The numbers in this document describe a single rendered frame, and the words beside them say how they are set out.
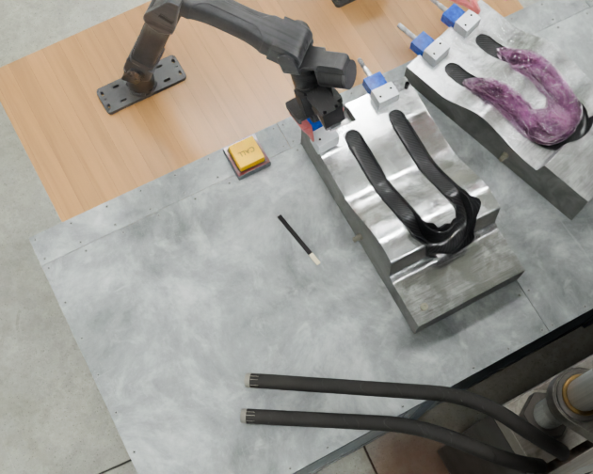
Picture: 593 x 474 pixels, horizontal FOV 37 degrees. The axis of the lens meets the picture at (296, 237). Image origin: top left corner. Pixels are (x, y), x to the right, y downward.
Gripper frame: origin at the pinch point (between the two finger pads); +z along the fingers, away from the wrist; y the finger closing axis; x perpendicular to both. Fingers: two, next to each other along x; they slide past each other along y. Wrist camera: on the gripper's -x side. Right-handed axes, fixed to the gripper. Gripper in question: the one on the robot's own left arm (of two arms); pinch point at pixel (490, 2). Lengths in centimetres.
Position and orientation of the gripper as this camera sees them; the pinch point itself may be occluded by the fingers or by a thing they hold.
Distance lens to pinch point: 177.8
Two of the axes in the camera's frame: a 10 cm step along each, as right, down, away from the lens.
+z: 4.9, 8.3, -2.6
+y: 8.7, -4.5, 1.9
